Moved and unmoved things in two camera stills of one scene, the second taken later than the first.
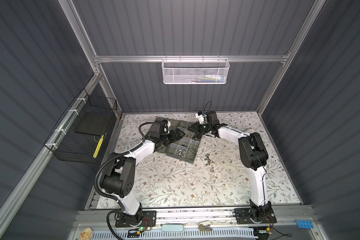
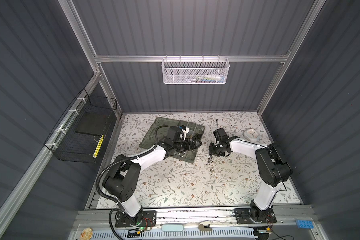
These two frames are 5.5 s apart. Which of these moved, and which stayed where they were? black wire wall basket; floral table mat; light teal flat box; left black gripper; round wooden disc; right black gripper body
Moved: right black gripper body; left black gripper
Stayed: black wire wall basket; light teal flat box; floral table mat; round wooden disc
